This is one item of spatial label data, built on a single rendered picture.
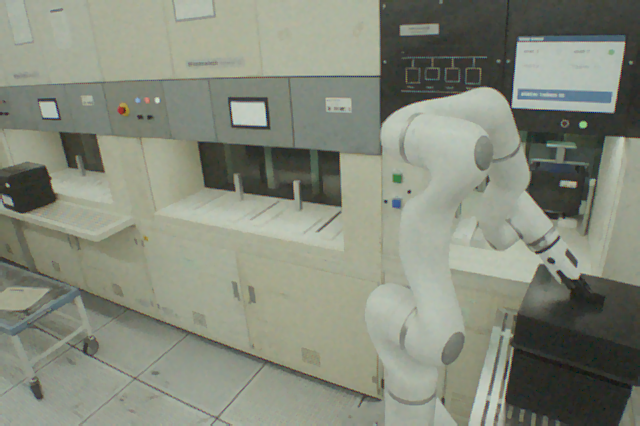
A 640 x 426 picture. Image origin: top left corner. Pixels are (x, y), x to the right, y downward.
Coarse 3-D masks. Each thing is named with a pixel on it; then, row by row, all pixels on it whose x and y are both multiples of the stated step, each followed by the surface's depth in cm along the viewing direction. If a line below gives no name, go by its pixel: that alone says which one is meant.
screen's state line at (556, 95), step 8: (520, 88) 125; (520, 96) 125; (528, 96) 124; (536, 96) 123; (544, 96) 122; (552, 96) 121; (560, 96) 120; (568, 96) 119; (576, 96) 118; (584, 96) 117; (592, 96) 116; (600, 96) 115; (608, 96) 114
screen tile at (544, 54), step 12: (528, 48) 120; (540, 48) 118; (552, 48) 117; (564, 48) 115; (528, 60) 121; (540, 60) 119; (552, 60) 118; (564, 60) 116; (528, 72) 122; (540, 72) 120; (552, 72) 119; (540, 84) 122; (552, 84) 120
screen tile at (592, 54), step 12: (576, 48) 114; (588, 48) 112; (600, 48) 111; (576, 60) 115; (588, 60) 113; (600, 60) 112; (612, 60) 111; (576, 72) 116; (588, 72) 114; (600, 72) 113; (612, 72) 112; (576, 84) 117; (588, 84) 116; (600, 84) 114; (612, 84) 113
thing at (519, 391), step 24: (528, 360) 104; (552, 360) 121; (528, 384) 106; (552, 384) 102; (576, 384) 98; (600, 384) 95; (624, 384) 102; (528, 408) 109; (552, 408) 104; (576, 408) 100; (600, 408) 96; (624, 408) 93
